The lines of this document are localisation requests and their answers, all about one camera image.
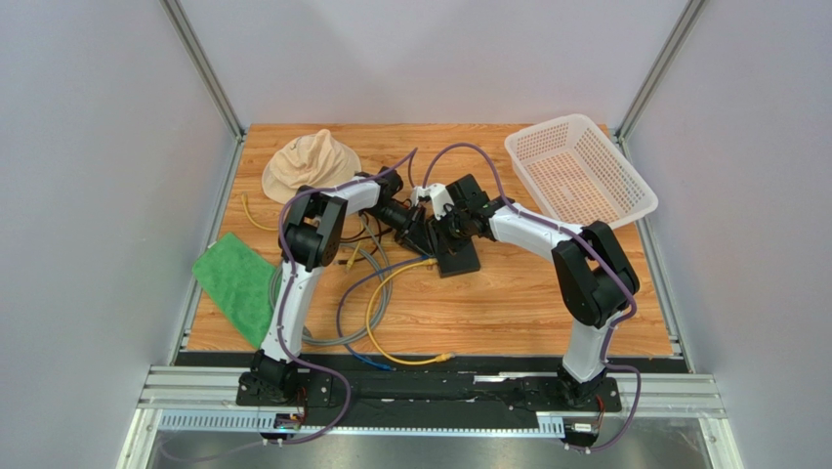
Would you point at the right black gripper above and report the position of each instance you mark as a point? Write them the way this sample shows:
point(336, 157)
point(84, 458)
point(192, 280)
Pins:
point(451, 242)

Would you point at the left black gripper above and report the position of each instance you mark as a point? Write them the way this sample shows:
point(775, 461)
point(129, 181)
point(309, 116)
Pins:
point(418, 234)

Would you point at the black network switch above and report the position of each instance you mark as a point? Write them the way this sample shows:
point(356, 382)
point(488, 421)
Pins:
point(455, 255)

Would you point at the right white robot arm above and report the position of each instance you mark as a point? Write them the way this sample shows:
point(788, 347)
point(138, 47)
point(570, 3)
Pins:
point(597, 281)

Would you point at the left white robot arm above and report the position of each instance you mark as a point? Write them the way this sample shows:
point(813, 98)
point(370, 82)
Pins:
point(311, 226)

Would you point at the white plastic basket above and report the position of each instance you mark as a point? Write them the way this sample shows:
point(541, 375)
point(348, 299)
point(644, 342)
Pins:
point(575, 173)

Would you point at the beige bucket hat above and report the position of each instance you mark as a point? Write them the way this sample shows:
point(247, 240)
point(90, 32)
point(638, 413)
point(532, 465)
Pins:
point(317, 160)

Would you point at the green microfiber cloth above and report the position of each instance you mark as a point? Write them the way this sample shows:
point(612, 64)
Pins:
point(238, 280)

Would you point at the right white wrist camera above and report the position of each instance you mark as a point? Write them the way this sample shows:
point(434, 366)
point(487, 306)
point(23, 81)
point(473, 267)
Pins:
point(441, 200)

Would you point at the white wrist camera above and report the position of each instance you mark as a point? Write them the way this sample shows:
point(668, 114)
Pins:
point(441, 200)
point(419, 195)

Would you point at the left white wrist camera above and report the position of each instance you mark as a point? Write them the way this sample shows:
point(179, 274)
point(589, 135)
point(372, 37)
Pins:
point(419, 195)

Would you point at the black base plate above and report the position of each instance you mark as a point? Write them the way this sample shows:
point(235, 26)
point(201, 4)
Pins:
point(467, 393)

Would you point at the aluminium frame rail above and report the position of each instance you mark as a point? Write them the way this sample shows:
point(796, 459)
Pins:
point(187, 417)

